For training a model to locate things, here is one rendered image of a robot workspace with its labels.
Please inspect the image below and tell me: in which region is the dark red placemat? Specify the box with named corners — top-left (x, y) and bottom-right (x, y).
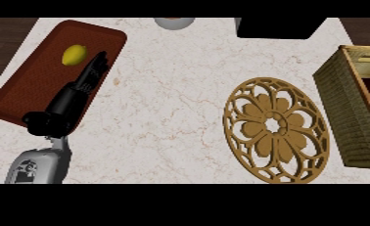
top-left (0, 20), bottom-right (129, 129)

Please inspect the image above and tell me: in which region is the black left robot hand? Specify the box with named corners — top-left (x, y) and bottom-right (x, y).
top-left (21, 50), bottom-right (110, 139)

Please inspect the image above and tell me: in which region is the yellow tomato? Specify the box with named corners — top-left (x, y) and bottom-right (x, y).
top-left (61, 44), bottom-right (90, 67)

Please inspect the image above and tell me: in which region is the black appliance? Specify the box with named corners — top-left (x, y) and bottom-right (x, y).
top-left (234, 18), bottom-right (329, 40)

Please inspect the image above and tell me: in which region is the wicker basket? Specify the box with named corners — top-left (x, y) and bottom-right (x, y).
top-left (312, 44), bottom-right (370, 169)

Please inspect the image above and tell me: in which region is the round wooden floral trivet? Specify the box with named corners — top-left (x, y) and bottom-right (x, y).
top-left (221, 76), bottom-right (332, 184)

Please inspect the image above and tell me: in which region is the grey bowl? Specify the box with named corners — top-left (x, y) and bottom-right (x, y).
top-left (154, 18), bottom-right (197, 31)

